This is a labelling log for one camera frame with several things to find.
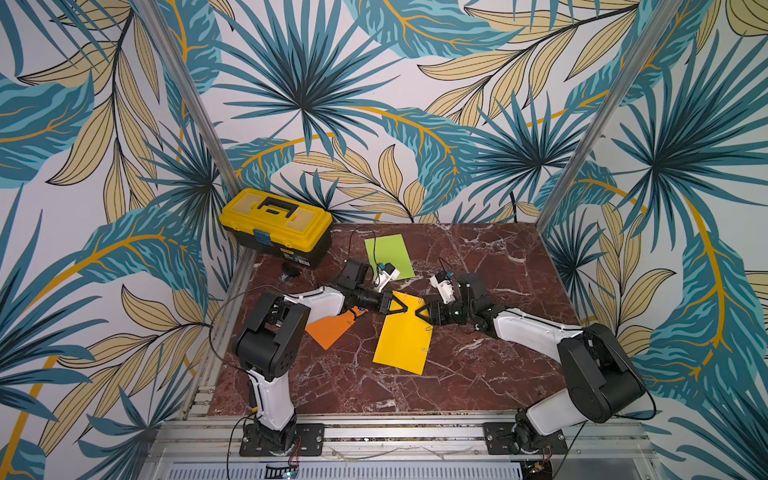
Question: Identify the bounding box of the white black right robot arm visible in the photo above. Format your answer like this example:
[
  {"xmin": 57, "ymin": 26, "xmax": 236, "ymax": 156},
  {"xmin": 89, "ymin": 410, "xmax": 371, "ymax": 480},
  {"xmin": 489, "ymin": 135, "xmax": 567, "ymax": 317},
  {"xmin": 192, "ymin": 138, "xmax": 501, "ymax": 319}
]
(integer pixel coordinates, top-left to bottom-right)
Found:
[{"xmin": 415, "ymin": 274, "xmax": 648, "ymax": 439}]

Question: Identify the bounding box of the yellow paper sheet stack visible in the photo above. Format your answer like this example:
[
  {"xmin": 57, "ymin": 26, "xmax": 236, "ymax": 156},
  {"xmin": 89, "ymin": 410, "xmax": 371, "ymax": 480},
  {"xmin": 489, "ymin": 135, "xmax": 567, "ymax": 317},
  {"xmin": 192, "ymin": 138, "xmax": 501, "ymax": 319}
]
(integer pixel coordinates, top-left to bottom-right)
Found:
[{"xmin": 373, "ymin": 296, "xmax": 433, "ymax": 375}]

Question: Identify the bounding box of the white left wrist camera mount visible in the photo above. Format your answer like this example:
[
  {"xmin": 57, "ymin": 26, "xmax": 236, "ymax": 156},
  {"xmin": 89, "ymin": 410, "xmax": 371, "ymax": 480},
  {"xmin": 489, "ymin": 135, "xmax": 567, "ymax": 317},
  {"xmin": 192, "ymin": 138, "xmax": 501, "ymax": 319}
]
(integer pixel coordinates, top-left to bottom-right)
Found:
[{"xmin": 374, "ymin": 263, "xmax": 400, "ymax": 292}]

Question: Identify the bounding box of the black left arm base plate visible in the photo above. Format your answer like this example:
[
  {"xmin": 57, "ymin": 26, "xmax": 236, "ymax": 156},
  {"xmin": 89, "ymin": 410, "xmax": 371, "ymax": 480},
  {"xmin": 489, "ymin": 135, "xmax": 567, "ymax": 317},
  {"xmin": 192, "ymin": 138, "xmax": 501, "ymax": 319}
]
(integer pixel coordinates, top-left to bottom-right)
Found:
[{"xmin": 238, "ymin": 422, "xmax": 326, "ymax": 458}]

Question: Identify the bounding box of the green paper sheet stack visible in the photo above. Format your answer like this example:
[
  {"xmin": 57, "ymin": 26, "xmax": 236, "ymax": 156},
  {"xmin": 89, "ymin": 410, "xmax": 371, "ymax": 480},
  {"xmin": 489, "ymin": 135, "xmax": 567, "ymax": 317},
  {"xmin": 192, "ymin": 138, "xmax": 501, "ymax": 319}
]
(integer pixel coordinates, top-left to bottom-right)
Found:
[{"xmin": 365, "ymin": 234, "xmax": 415, "ymax": 280}]

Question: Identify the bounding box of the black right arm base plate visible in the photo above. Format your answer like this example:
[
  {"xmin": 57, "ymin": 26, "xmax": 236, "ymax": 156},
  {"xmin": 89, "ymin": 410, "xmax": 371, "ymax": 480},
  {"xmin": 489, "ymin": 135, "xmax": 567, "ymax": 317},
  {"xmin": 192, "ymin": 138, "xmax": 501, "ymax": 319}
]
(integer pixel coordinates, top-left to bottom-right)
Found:
[{"xmin": 482, "ymin": 422, "xmax": 567, "ymax": 457}]

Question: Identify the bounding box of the yellow black toolbox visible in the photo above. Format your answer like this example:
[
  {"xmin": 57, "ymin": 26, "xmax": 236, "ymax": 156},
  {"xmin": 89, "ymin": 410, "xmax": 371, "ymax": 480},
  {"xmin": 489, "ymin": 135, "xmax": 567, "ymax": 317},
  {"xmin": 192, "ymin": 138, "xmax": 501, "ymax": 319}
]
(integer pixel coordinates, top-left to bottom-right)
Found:
[{"xmin": 219, "ymin": 188, "xmax": 333, "ymax": 268}]

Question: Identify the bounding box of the aluminium corner post right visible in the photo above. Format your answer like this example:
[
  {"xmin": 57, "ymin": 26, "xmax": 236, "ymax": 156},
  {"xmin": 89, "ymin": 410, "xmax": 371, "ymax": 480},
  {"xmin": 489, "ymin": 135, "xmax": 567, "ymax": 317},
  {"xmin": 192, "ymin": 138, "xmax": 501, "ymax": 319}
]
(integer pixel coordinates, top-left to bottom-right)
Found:
[{"xmin": 536, "ymin": 0, "xmax": 683, "ymax": 233}]

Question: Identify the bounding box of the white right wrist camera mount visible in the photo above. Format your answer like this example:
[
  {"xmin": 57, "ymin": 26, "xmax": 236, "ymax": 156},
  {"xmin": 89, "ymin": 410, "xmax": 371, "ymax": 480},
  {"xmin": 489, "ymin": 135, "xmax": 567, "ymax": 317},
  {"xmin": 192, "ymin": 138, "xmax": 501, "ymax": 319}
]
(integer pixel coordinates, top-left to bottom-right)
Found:
[{"xmin": 429, "ymin": 270, "xmax": 456, "ymax": 304}]

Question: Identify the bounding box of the aluminium front rail frame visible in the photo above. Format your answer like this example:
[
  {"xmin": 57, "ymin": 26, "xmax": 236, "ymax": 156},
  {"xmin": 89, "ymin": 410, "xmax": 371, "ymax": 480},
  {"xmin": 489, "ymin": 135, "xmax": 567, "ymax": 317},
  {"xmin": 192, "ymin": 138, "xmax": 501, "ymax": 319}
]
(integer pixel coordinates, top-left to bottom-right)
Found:
[{"xmin": 139, "ymin": 411, "xmax": 666, "ymax": 479}]

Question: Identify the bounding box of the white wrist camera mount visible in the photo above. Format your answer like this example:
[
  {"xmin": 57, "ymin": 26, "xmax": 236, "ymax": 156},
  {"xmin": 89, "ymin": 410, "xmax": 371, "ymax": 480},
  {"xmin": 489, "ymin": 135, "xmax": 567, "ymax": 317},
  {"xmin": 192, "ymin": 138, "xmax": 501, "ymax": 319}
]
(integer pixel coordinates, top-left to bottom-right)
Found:
[
  {"xmin": 429, "ymin": 270, "xmax": 456, "ymax": 304},
  {"xmin": 374, "ymin": 263, "xmax": 400, "ymax": 292}
]

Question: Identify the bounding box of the aluminium corner post left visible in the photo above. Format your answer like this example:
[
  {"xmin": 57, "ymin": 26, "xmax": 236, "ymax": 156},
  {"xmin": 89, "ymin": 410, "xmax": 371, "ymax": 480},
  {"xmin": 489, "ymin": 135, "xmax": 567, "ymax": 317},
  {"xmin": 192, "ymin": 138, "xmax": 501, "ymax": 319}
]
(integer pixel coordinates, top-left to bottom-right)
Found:
[{"xmin": 134, "ymin": 0, "xmax": 242, "ymax": 195}]

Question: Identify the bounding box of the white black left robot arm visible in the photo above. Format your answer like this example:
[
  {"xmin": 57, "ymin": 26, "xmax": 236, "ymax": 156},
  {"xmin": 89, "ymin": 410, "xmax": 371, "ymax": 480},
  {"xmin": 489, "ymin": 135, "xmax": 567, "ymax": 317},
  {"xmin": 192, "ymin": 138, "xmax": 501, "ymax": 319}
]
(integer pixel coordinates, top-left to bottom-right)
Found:
[{"xmin": 233, "ymin": 260, "xmax": 407, "ymax": 434}]

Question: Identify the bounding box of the aluminium corner post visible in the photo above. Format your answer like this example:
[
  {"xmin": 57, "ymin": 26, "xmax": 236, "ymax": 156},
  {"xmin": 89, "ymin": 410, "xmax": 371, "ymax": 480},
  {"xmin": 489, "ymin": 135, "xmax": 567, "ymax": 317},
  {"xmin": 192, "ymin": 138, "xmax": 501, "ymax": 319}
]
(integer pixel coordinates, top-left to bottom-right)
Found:
[
  {"xmin": 134, "ymin": 0, "xmax": 242, "ymax": 195},
  {"xmin": 536, "ymin": 0, "xmax": 683, "ymax": 233}
]

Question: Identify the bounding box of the orange paper sheet stack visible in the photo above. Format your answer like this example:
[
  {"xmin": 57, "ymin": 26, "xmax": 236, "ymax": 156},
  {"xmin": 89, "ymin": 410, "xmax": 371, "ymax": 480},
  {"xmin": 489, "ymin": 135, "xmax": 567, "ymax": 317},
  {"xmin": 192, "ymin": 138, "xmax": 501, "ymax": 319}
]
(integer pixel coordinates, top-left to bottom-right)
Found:
[{"xmin": 306, "ymin": 310, "xmax": 360, "ymax": 350}]

